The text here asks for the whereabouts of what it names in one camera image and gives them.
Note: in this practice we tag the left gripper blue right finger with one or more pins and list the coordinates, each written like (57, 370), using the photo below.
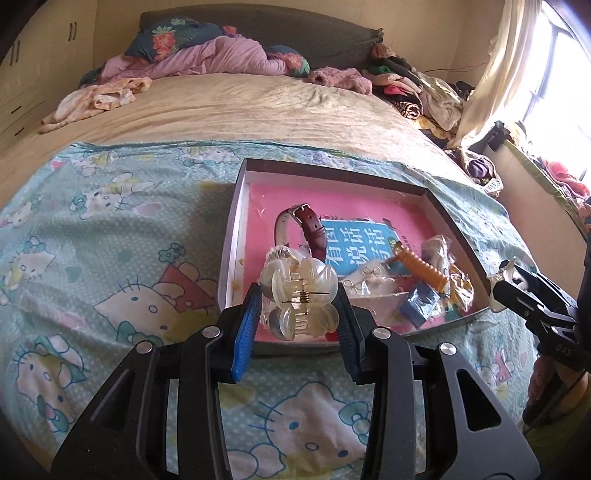
(433, 416)

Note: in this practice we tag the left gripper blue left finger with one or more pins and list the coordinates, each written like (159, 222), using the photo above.
(157, 416)

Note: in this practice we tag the small blue box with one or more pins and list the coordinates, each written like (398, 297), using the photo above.
(420, 304)

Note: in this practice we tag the pearl earrings white card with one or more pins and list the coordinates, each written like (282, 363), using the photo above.
(373, 289)

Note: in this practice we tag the small clear jewelry bag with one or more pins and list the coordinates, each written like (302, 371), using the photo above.
(436, 251)

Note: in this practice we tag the white clear hair claw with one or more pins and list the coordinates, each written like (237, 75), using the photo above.
(301, 292)

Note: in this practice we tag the red bead earrings card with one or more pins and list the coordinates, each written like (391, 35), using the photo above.
(332, 338)

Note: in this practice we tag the basket of clothes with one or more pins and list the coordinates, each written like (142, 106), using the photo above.
(479, 168)

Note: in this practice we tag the Hello Kitty blue sheet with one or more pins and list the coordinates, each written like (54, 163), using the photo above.
(106, 246)

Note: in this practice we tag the pink book blue label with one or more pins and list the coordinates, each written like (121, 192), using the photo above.
(361, 223)

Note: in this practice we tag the grey cardboard box tray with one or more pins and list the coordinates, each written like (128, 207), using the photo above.
(231, 292)

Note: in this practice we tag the pile of clothes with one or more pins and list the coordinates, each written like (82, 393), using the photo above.
(436, 105)

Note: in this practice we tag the cream curtain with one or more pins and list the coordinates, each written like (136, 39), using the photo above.
(502, 77)

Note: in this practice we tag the pink fuzzy garment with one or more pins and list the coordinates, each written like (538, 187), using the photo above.
(347, 79)

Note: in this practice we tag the beige bed cover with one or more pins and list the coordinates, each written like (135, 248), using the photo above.
(241, 107)

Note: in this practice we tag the peach crumpled garment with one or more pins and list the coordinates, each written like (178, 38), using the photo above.
(93, 100)

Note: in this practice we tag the dark grey headboard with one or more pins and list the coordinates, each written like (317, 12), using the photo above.
(322, 40)

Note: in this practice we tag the cream wardrobe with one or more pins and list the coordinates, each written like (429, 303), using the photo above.
(44, 63)

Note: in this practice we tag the purple crumpled quilt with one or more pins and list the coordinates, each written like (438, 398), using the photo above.
(222, 54)

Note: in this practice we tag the floral dark blue pillow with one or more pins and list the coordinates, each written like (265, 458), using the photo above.
(166, 37)

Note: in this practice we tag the maroon leather strap watch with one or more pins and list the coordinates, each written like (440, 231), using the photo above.
(311, 226)

